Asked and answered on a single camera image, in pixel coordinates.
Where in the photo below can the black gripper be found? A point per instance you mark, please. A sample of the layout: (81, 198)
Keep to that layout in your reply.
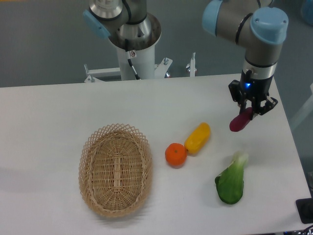
(252, 89)

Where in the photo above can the purple sweet potato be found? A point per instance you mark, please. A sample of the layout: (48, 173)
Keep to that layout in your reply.
(241, 121)

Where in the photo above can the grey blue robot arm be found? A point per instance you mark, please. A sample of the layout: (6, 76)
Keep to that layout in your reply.
(252, 24)

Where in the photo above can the yellow mango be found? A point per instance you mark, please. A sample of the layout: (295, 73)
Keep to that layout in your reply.
(198, 138)

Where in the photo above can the green bok choy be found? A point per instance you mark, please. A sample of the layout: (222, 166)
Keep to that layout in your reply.
(230, 182)

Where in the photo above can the orange tangerine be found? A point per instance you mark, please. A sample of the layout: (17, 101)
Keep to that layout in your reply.
(175, 155)

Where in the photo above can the blue object top right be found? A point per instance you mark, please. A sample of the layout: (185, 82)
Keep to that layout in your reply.
(307, 11)

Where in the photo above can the black device at table edge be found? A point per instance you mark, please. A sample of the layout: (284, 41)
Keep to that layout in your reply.
(305, 210)

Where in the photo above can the oval wicker basket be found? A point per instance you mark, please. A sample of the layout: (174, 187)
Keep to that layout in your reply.
(115, 170)

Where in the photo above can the white frame at right edge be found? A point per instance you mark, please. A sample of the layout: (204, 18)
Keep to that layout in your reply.
(303, 112)

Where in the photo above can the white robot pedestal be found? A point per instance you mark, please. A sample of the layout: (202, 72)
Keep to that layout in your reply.
(135, 47)

